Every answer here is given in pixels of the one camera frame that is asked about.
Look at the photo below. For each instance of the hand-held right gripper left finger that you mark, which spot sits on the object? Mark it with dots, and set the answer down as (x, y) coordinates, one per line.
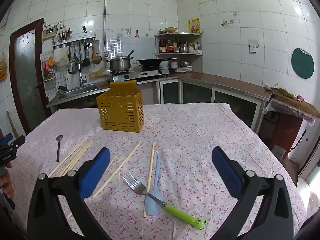
(96, 172)

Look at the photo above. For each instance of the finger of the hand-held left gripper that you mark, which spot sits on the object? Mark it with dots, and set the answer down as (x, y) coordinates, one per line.
(6, 139)
(18, 142)

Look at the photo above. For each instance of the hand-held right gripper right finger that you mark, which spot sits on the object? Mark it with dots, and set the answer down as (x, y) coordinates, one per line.
(226, 172)

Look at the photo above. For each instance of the wooden chopstick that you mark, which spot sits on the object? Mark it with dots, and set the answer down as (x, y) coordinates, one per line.
(150, 170)
(75, 158)
(67, 158)
(80, 155)
(111, 162)
(117, 169)

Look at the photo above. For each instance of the black spoon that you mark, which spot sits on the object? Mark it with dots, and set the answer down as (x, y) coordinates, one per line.
(58, 150)

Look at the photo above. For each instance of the yellow perforated utensil holder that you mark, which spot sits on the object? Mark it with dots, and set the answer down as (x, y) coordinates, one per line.
(120, 115)

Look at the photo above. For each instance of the person's left hand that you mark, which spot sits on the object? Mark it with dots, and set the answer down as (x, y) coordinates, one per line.
(6, 182)

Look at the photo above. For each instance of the floral tablecloth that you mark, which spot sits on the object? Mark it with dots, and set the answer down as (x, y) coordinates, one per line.
(187, 135)

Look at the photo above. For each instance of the brown framed glass door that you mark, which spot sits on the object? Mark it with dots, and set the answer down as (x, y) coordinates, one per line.
(27, 80)

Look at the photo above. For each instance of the dark scrub pad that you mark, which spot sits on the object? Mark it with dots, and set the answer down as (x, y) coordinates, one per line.
(61, 89)

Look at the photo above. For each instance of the orange hanging bag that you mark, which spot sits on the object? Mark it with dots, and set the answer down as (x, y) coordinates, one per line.
(3, 67)

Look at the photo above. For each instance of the plastic covered side table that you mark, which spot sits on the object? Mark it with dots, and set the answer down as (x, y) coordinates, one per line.
(285, 127)

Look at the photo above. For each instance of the white pump soap bottle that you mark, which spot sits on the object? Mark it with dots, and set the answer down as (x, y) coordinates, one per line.
(69, 83)

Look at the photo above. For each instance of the steel sink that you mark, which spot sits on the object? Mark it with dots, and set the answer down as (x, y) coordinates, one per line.
(80, 91)

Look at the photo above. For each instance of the metal faucet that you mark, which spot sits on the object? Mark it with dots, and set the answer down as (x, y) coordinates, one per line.
(80, 75)

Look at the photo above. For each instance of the small white cup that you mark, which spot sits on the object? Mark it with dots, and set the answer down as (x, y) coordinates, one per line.
(268, 87)

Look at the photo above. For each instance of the beige plastic bag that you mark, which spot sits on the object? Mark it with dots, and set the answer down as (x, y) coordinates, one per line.
(61, 56)

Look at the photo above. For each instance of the wooden chopping block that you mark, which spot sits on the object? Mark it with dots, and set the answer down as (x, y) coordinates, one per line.
(297, 106)

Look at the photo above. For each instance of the small purple cup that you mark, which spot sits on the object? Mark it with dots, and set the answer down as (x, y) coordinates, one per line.
(300, 98)

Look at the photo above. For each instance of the black slotted turner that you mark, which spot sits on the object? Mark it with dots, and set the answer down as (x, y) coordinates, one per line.
(85, 61)

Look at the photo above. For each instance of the steel gas stove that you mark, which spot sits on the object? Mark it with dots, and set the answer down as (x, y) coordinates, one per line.
(145, 73)

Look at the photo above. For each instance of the steel cooking pot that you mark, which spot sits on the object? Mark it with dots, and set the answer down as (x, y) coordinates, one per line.
(120, 63)

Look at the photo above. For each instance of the stack of white dishes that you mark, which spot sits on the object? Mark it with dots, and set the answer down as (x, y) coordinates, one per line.
(183, 68)

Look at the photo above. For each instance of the metal cutlery cup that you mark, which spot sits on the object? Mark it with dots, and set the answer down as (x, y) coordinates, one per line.
(64, 37)

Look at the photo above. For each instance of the black wok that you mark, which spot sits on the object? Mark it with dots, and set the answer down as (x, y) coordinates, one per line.
(150, 62)

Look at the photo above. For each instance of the small metal jug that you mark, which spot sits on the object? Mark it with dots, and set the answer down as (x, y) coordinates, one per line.
(184, 47)

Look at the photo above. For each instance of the green round cutting board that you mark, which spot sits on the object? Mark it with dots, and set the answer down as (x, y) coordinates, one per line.
(302, 63)

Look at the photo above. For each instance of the row of condiment bottles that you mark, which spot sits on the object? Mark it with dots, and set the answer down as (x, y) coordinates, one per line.
(168, 47)

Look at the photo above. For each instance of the white corner shelf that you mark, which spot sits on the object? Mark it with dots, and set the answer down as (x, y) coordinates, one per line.
(178, 34)

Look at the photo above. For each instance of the beige bowl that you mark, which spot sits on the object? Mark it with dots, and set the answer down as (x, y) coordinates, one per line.
(170, 30)

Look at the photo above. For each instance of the small dark bowl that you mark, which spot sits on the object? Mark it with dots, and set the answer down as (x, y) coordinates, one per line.
(162, 31)

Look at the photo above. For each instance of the beige wall controller box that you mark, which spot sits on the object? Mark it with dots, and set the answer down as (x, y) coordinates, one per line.
(49, 33)

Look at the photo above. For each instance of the metal wall rack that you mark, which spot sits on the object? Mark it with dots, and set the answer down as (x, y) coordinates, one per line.
(75, 38)

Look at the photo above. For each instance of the white wall socket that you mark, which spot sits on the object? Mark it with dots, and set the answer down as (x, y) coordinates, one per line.
(253, 46)

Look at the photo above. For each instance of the yellow wall poster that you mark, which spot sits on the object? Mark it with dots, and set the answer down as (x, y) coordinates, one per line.
(193, 25)

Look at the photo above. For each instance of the teapot wall sticker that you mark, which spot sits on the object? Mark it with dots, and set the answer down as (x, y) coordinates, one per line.
(226, 21)

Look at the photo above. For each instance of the grey wall pipe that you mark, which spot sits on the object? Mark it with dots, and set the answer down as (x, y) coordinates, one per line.
(105, 7)

